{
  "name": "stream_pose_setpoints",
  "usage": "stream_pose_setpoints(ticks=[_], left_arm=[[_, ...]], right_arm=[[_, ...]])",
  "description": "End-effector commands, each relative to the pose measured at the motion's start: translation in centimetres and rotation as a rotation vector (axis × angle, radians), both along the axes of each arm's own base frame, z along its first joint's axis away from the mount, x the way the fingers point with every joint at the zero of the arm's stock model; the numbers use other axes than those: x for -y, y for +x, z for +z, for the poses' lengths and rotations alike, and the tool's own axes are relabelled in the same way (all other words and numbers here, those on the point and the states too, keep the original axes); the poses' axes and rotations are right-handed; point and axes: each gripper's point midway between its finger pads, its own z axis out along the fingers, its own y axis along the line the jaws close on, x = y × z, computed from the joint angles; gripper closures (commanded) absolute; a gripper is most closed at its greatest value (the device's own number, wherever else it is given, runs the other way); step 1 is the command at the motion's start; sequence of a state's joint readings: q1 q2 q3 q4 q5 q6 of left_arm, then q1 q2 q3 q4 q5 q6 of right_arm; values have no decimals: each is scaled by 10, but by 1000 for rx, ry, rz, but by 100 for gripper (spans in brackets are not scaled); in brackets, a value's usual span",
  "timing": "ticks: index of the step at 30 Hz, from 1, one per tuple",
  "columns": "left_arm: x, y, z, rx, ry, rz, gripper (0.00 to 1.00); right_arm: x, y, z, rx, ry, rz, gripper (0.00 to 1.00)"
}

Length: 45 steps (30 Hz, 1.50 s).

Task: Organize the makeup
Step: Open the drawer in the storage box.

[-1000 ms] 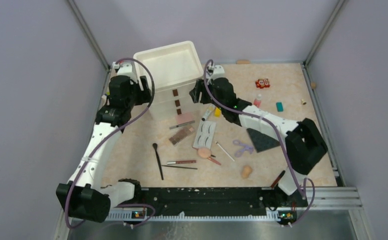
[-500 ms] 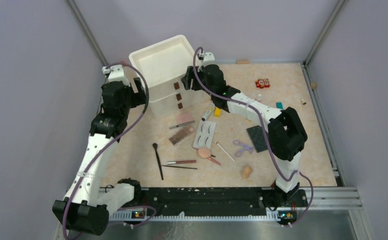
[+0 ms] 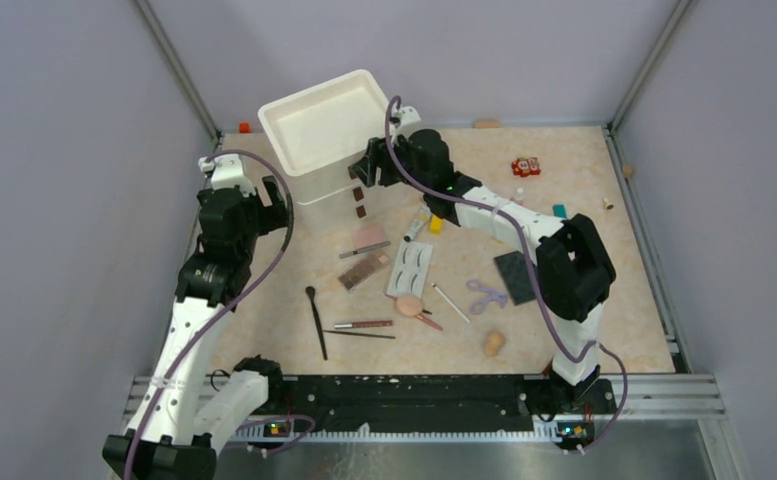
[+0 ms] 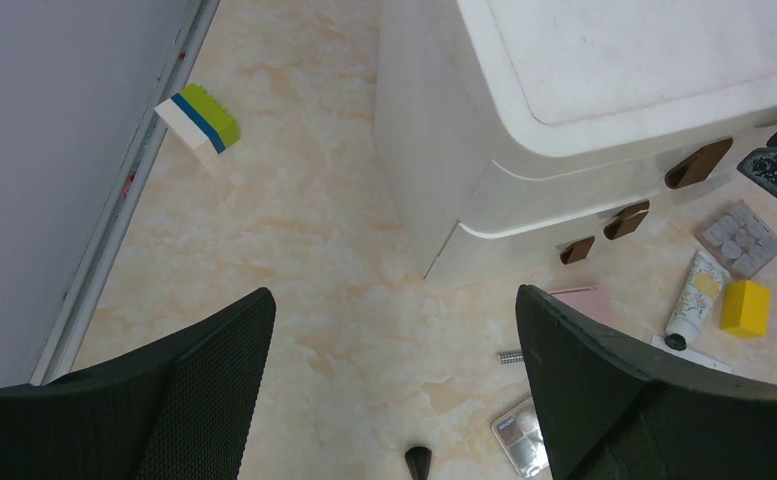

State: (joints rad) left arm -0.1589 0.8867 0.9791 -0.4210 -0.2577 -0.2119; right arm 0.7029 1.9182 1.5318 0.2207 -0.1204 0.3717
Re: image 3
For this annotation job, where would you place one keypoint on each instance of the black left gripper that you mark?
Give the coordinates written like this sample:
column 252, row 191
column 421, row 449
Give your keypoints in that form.
column 274, row 216

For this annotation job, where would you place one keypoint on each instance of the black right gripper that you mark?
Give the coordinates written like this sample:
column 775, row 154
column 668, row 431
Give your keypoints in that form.
column 376, row 158

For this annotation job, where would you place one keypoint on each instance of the white hand cream tube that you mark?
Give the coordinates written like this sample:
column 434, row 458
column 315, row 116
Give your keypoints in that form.
column 421, row 218

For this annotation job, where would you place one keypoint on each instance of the white plastic drawer organizer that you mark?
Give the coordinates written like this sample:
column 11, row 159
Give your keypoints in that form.
column 317, row 134

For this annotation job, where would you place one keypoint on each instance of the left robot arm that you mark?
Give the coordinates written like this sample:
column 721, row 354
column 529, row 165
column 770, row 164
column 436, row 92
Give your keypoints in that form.
column 171, row 436

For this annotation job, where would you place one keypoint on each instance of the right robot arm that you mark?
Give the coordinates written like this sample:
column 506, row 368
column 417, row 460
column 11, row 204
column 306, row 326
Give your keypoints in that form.
column 569, row 267

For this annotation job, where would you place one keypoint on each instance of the black makeup brush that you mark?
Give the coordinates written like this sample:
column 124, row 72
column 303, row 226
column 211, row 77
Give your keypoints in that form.
column 311, row 294

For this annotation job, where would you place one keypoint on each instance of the beige makeup sponge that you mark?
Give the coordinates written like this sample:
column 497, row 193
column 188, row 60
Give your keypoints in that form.
column 494, row 342

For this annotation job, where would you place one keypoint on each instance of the yellow rectangular toy block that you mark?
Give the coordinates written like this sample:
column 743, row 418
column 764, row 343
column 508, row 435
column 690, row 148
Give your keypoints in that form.
column 435, row 225

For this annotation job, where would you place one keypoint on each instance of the pink compact case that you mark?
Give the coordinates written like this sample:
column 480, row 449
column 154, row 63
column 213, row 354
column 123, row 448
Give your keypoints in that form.
column 368, row 236

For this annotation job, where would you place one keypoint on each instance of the brown eyeshadow palette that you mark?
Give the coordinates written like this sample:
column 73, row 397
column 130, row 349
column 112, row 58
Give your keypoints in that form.
column 363, row 269

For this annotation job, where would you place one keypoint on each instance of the white false eyelash card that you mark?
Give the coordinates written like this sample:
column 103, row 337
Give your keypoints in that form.
column 409, row 273

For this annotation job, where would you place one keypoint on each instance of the silver eyeliner pencil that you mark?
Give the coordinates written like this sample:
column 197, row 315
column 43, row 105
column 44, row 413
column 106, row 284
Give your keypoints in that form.
column 365, row 249

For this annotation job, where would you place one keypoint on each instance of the thin black pencil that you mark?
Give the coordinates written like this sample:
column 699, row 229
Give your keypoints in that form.
column 357, row 334

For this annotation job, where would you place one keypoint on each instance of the dark green building baseplate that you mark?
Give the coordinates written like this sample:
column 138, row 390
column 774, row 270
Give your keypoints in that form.
column 512, row 269

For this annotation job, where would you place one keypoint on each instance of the teal toy block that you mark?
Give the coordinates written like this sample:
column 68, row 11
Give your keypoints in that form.
column 559, row 211

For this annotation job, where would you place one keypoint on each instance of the peach powder puff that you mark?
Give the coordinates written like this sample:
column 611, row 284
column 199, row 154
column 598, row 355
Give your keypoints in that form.
column 409, row 305

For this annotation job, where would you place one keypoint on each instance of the white cosmetic pencil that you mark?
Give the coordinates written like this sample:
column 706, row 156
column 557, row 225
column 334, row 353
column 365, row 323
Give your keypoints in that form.
column 450, row 302

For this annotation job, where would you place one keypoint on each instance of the silver red lip pencil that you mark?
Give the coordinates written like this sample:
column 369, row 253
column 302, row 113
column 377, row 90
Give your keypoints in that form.
column 363, row 324

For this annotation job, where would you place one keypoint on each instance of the wooden block at wall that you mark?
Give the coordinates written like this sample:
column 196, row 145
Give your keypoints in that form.
column 486, row 124

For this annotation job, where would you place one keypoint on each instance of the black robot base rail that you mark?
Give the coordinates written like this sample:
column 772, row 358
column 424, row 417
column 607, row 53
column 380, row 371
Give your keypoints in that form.
column 433, row 403

